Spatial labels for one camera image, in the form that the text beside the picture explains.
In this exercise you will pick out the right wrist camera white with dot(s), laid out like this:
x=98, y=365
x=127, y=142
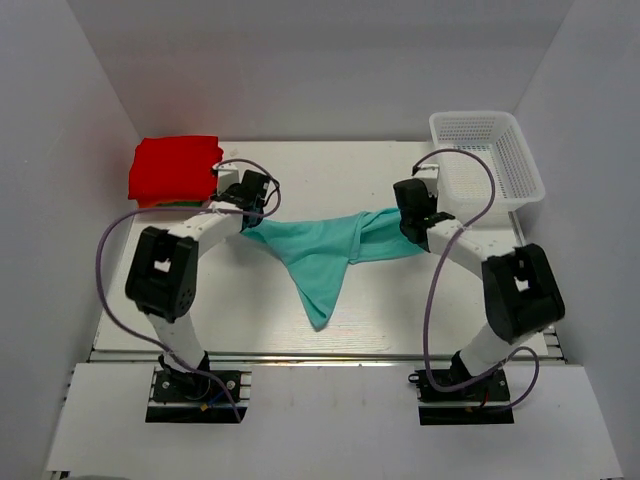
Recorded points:
x=429, y=175

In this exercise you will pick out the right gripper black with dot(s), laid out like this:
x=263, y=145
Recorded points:
x=434, y=202

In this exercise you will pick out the white plastic basket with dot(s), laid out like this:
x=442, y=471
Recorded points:
x=483, y=151

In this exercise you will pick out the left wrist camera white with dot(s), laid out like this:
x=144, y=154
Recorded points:
x=226, y=174

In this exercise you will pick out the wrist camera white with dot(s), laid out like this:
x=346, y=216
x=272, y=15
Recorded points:
x=226, y=174
x=429, y=175

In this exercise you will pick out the red folded t shirt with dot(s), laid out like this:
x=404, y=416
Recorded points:
x=174, y=169

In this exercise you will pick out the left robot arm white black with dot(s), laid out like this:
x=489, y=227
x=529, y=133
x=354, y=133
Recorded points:
x=162, y=280

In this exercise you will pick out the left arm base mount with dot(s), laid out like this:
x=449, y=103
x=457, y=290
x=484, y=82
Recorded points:
x=178, y=397

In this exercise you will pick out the teal t shirt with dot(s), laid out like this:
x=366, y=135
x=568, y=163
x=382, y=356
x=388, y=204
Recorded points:
x=317, y=254

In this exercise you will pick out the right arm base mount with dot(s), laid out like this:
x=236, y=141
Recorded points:
x=486, y=402

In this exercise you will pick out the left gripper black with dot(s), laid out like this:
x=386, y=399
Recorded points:
x=231, y=190

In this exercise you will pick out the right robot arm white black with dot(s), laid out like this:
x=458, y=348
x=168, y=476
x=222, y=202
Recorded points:
x=520, y=291

